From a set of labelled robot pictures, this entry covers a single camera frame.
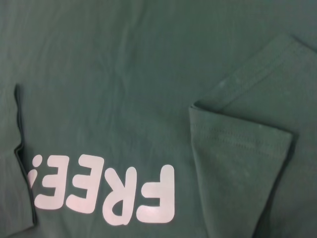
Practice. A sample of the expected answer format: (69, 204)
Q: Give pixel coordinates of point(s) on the dark green FREE t-shirt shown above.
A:
(123, 86)

